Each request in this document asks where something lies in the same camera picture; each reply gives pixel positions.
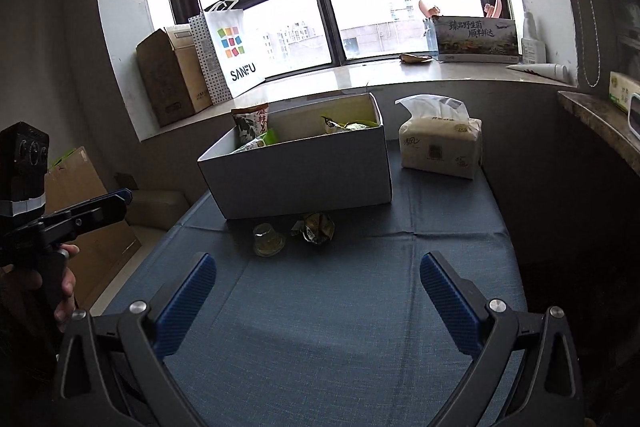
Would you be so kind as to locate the white cardboard box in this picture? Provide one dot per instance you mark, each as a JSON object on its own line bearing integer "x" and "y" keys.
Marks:
{"x": 300, "y": 172}

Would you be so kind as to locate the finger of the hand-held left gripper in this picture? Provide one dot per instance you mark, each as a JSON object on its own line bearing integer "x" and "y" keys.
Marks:
{"x": 92, "y": 209}

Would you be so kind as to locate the blue torn carton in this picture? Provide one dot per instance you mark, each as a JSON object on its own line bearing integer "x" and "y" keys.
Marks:
{"x": 430, "y": 39}

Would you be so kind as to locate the small yellow snack packet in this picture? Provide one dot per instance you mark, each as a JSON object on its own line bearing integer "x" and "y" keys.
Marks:
{"x": 315, "y": 229}

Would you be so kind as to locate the flat brown cardboard sheet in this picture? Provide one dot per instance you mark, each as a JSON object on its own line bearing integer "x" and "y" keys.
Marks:
{"x": 95, "y": 247}

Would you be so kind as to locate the green seaweed snack packet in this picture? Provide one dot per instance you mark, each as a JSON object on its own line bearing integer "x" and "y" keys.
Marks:
{"x": 262, "y": 141}

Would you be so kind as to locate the white dotted paper shopping bag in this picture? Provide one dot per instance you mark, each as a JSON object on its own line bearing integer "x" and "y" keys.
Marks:
{"x": 232, "y": 52}

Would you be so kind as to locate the white plastic bottle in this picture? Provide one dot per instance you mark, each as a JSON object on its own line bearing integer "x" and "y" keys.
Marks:
{"x": 532, "y": 44}

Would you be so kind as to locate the crumpled brown wrapper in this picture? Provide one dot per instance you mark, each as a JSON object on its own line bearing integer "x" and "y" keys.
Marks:
{"x": 415, "y": 58}

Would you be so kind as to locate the white yellow snack packet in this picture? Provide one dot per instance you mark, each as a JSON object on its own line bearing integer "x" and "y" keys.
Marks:
{"x": 350, "y": 125}

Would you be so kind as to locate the green white carton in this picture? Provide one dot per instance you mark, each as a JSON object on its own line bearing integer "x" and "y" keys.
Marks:
{"x": 620, "y": 89}

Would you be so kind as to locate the person's left hand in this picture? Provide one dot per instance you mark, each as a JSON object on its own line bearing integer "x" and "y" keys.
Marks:
{"x": 67, "y": 287}

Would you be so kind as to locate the stone shelf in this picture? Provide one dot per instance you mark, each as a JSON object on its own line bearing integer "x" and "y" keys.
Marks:
{"x": 597, "y": 119}

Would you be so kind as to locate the pink plastic clip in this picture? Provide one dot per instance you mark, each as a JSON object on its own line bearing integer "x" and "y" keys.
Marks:
{"x": 494, "y": 7}
{"x": 430, "y": 9}

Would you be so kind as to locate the blue tablecloth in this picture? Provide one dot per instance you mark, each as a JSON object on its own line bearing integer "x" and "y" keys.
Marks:
{"x": 320, "y": 307}

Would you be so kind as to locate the brown white cartoon snack packet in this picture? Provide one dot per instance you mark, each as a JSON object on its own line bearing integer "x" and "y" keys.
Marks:
{"x": 252, "y": 122}

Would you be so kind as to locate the brown cardboard box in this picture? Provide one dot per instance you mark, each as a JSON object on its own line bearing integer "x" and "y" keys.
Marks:
{"x": 170, "y": 77}

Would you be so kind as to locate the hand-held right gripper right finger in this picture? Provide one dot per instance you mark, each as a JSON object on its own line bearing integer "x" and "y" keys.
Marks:
{"x": 450, "y": 307}

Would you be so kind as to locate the beige ottoman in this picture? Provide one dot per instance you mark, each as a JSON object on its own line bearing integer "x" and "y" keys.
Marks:
{"x": 155, "y": 207}

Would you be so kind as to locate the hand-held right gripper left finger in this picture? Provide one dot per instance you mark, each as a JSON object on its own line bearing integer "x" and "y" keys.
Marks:
{"x": 186, "y": 307}

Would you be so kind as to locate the white tube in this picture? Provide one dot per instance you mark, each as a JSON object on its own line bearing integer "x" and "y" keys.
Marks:
{"x": 537, "y": 71}

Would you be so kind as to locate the landscape printed gift box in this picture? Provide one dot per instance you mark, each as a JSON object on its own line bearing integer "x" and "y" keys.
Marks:
{"x": 475, "y": 39}

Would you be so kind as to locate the white plastic container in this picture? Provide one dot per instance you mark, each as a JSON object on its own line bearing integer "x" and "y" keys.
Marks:
{"x": 634, "y": 114}

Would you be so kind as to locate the clear jelly cup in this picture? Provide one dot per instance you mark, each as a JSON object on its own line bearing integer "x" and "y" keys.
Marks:
{"x": 268, "y": 242}

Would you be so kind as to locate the white tissue pack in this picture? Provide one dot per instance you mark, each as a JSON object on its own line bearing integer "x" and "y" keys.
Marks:
{"x": 440, "y": 142}

